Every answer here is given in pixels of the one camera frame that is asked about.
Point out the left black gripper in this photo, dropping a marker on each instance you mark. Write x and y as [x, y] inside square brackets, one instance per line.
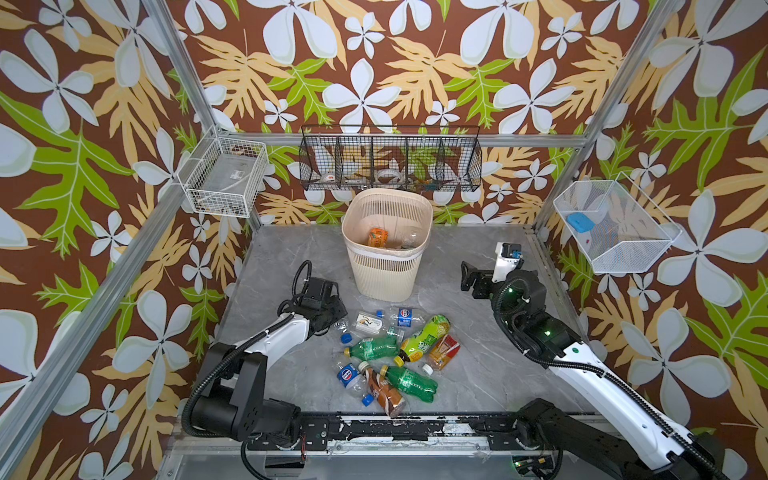
[336, 301]

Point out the pepsi bottle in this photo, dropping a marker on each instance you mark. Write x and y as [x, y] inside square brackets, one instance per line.
[403, 317]
[350, 377]

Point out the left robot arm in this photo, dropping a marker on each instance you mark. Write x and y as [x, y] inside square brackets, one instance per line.
[228, 399]

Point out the lime green label bottle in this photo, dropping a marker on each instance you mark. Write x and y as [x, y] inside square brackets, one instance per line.
[416, 346]

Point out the green soda bottle upper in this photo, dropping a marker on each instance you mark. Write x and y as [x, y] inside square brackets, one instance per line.
[373, 348]

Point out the white wire basket right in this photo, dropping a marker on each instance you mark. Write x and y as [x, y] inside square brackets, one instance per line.
[631, 232]

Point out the brown tea bottle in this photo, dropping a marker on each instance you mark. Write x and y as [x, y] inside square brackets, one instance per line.
[382, 391]

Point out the blue object in basket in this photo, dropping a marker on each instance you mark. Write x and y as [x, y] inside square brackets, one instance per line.
[580, 222]

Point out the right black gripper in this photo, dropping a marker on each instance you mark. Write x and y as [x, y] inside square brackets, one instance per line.
[485, 279]

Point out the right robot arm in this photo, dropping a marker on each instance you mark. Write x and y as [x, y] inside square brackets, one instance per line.
[647, 445]

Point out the black wire wall basket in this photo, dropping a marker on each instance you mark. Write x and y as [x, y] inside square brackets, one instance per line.
[402, 157]

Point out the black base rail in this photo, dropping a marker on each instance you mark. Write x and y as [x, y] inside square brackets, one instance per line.
[337, 433]

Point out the green soda bottle lower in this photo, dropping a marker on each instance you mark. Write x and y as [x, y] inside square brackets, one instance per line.
[410, 382]

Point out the beige plastic waste bin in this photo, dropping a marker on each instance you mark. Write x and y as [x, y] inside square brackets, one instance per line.
[386, 274]

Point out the white wire basket left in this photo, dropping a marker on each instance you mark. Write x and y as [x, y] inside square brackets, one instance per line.
[221, 176]

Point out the clear bottle blue cap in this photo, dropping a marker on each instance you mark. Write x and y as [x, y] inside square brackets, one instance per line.
[344, 331]

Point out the green soda bottle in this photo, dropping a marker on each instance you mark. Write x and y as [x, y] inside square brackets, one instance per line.
[410, 382]
[373, 348]

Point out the orange red label bottle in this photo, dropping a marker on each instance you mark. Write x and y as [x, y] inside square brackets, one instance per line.
[443, 352]

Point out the white wire basket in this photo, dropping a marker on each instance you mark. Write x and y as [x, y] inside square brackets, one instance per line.
[221, 176]
[631, 232]

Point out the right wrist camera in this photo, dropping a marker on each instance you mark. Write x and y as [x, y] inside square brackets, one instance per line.
[508, 258]

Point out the white label small bottle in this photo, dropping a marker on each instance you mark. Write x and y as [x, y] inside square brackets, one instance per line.
[376, 325]

